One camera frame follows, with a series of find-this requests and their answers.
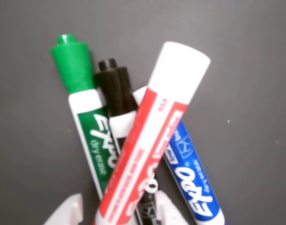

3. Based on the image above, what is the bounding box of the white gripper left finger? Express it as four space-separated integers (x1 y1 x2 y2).
43 193 84 225

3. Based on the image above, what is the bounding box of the red Expo marker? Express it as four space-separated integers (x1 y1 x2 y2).
91 41 212 225

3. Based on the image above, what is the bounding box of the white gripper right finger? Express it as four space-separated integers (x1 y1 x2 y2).
156 190 189 225

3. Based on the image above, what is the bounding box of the black Expo marker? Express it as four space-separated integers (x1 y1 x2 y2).
94 58 163 225

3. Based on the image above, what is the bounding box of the green Expo marker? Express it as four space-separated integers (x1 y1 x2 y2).
50 33 118 200

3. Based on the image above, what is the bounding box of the blue Expo marker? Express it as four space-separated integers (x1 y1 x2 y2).
163 120 227 225

